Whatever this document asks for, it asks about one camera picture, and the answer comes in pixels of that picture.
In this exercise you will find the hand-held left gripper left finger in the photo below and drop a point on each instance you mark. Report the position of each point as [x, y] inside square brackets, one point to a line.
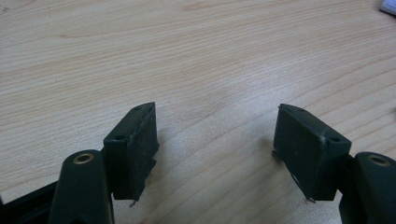
[137, 149]

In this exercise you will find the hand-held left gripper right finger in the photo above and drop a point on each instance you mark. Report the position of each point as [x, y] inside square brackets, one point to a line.
[308, 152]

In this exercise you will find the pale lavender sock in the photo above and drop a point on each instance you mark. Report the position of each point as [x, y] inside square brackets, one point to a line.
[390, 5]

